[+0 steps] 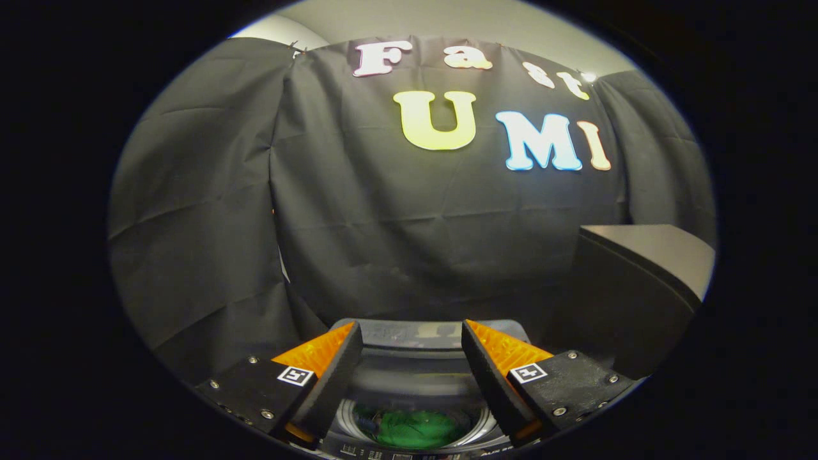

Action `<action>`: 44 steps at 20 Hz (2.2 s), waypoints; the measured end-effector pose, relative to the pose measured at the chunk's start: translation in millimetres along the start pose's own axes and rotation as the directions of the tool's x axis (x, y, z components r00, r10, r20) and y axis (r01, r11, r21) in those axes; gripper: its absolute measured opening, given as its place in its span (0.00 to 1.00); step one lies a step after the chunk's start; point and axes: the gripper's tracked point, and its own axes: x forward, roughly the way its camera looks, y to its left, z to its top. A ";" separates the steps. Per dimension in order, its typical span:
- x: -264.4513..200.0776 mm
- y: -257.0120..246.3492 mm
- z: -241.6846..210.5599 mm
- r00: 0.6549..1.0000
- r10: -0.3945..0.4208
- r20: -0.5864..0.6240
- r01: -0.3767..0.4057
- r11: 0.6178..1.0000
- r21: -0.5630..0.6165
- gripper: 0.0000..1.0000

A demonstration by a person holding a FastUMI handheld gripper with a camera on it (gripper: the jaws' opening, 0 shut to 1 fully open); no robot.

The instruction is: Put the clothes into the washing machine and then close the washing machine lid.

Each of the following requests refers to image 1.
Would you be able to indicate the grey washing machine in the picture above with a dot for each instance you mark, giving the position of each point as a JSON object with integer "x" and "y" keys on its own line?
{"x": 361, "y": 452}

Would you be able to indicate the green polo shirt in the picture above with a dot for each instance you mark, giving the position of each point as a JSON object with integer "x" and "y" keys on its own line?
{"x": 415, "y": 429}

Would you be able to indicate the dark washing machine lid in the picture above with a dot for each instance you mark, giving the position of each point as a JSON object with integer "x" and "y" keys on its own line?
{"x": 415, "y": 361}

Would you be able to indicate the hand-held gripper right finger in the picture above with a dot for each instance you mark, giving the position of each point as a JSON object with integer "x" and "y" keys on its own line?
{"x": 489, "y": 383}

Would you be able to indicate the black backdrop cloth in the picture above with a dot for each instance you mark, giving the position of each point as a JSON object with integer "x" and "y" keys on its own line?
{"x": 409, "y": 230}

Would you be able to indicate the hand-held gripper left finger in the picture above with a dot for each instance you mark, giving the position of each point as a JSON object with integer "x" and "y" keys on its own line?
{"x": 335, "y": 377}

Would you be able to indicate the beige cabinet with dark frame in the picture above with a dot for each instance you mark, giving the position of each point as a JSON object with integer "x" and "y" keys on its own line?
{"x": 639, "y": 287}

